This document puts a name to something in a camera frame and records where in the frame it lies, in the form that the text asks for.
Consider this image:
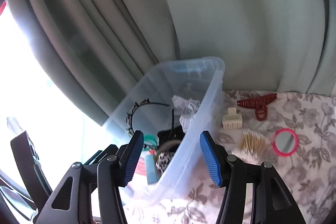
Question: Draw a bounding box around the bag of cotton swabs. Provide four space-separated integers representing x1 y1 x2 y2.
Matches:
232 129 271 165

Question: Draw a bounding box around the cream hair claw clip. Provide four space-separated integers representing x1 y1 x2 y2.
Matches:
222 107 243 129

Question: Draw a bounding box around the pink round pocket mirror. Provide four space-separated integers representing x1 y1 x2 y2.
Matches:
272 128 298 157

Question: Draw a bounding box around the dark red hair claw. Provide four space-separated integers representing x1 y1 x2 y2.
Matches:
237 93 277 121

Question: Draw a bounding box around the black lace headband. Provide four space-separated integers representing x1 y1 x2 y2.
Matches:
125 98 170 139

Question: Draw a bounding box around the leopard print scrunchie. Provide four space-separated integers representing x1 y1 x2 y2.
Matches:
155 139 182 174

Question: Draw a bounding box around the floral white blanket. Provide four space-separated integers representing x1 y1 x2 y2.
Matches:
124 92 335 223

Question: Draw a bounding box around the crumpled white paper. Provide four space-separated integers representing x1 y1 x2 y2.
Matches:
171 95 201 134

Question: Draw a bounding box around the clear plastic storage bin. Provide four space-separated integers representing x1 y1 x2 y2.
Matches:
103 57 225 204

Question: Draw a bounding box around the grey-green curtain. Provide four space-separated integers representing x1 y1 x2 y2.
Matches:
6 0 335 124

